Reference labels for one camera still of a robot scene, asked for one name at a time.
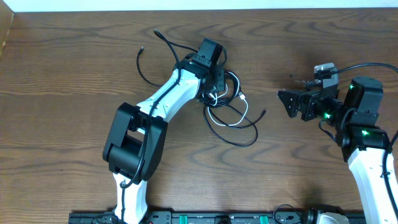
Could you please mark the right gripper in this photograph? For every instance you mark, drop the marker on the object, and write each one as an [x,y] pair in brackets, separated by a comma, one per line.
[310,99]

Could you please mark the wooden side panel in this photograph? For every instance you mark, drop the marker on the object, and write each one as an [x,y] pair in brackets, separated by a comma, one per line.
[6,18]

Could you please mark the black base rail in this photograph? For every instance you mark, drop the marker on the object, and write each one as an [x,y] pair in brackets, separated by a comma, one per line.
[167,217]

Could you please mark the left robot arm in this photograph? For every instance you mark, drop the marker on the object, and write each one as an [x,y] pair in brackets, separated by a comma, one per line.
[135,142]

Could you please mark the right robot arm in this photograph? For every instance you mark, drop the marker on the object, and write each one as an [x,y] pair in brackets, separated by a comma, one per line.
[365,147]

